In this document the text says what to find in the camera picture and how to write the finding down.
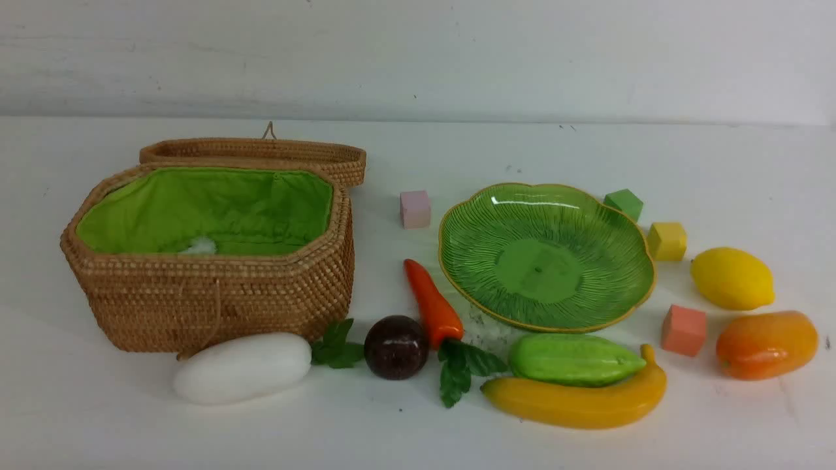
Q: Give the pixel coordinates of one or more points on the dark purple round fruit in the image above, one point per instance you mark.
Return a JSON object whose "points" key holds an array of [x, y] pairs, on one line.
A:
{"points": [[396, 348]]}

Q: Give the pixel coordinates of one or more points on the orange carrot with leaves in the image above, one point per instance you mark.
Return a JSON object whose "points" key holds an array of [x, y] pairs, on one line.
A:
{"points": [[459, 361]]}

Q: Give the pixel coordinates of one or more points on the green chayote gourd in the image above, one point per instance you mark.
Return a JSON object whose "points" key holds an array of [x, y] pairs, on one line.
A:
{"points": [[576, 360]]}

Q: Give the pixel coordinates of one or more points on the white radish with leaves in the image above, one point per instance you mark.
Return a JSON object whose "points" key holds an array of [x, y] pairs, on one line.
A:
{"points": [[260, 365]]}

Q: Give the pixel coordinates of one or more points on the yellow banana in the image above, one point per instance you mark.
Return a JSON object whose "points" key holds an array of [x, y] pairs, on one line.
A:
{"points": [[607, 407]]}

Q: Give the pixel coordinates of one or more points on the yellow lemon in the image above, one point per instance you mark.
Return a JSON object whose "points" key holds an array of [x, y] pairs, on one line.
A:
{"points": [[733, 279]]}

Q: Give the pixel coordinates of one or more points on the orange mango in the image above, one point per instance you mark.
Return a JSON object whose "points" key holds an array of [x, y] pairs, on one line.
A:
{"points": [[767, 345]]}

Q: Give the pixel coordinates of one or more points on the pink foam cube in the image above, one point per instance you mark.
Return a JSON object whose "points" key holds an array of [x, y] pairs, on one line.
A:
{"points": [[415, 209]]}

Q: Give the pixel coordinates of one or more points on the woven wicker basket lid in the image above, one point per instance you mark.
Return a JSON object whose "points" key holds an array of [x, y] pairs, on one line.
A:
{"points": [[345, 164]]}

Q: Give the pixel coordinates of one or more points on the green leaf-shaped glass plate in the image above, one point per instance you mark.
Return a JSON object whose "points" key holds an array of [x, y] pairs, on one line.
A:
{"points": [[545, 258]]}

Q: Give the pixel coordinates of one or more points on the green foam cube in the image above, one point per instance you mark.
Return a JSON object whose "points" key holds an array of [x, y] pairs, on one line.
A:
{"points": [[625, 201]]}

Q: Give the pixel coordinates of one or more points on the yellow foam cube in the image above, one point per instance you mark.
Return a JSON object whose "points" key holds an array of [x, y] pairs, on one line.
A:
{"points": [[667, 241]]}

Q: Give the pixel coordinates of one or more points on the woven wicker basket green lining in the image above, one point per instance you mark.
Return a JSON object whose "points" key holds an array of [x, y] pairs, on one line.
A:
{"points": [[177, 257]]}

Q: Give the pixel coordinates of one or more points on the salmon orange foam cube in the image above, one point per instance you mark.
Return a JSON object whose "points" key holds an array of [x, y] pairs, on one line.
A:
{"points": [[684, 330]]}

